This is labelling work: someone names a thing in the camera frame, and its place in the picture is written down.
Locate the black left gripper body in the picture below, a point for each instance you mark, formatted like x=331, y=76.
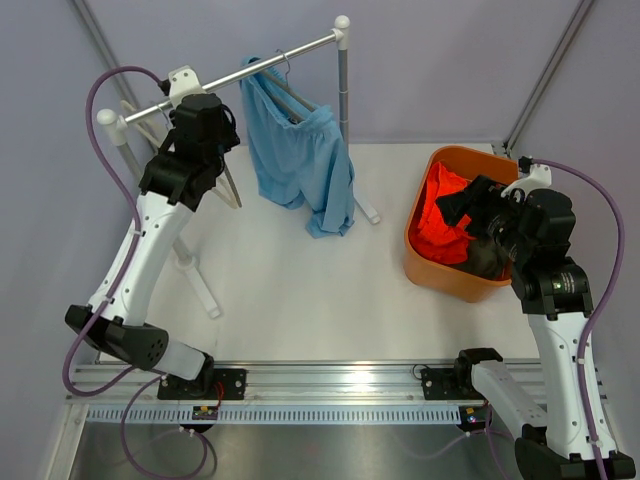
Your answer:
x=227, y=141

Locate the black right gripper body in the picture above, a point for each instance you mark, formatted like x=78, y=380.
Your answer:
x=500, y=216

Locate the orange shorts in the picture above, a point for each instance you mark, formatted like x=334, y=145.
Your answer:
x=432, y=238

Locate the olive green shorts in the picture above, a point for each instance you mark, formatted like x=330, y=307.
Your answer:
x=485, y=259

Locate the grey clothes hanger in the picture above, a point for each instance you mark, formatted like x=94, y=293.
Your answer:
x=226, y=190

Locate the white clothes hanger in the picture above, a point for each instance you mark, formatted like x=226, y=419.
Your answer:
x=150, y=130

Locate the light blue shorts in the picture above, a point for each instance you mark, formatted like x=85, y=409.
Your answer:
x=299, y=164

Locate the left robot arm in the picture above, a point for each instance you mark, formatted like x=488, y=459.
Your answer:
x=173, y=184

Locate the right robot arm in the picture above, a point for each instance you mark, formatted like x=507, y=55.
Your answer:
x=569, y=438

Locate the orange plastic basket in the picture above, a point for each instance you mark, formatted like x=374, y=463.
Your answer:
x=468, y=163

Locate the white and silver clothes rack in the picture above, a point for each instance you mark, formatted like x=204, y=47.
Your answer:
x=116, y=125

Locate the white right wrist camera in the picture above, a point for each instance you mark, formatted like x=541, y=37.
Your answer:
x=532, y=176

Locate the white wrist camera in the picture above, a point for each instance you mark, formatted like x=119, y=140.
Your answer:
x=181, y=83
x=532, y=176

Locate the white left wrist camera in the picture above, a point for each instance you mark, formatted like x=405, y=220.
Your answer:
x=181, y=83

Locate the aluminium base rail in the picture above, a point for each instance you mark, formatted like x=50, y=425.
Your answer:
x=318, y=383

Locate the white slotted cable duct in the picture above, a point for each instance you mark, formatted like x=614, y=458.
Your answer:
x=278, y=415

